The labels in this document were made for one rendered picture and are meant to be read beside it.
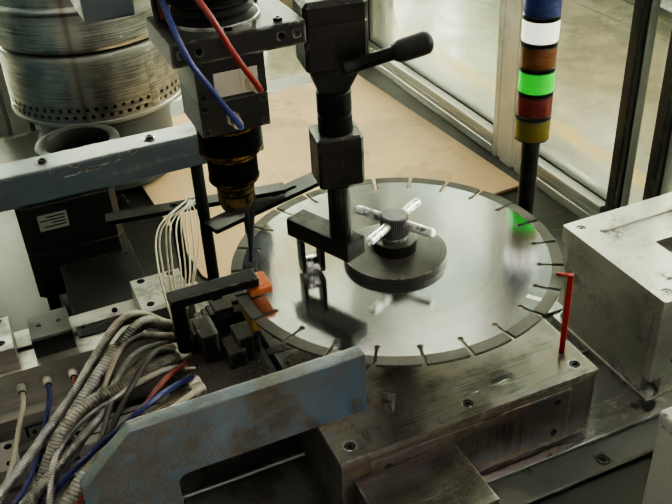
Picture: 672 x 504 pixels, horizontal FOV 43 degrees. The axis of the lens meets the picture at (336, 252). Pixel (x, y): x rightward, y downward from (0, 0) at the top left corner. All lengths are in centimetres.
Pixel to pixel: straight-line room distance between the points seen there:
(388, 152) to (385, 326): 78
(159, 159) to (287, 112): 78
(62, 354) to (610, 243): 64
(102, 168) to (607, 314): 61
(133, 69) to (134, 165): 44
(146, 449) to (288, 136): 104
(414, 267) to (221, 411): 29
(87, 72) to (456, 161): 64
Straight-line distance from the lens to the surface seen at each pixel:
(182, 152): 100
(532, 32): 107
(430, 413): 88
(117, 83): 141
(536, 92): 109
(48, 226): 119
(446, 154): 156
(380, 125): 167
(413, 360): 79
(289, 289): 88
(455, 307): 85
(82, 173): 99
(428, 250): 91
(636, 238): 108
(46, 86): 143
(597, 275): 106
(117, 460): 70
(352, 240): 83
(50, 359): 101
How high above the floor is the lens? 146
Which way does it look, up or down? 33 degrees down
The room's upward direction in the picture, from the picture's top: 3 degrees counter-clockwise
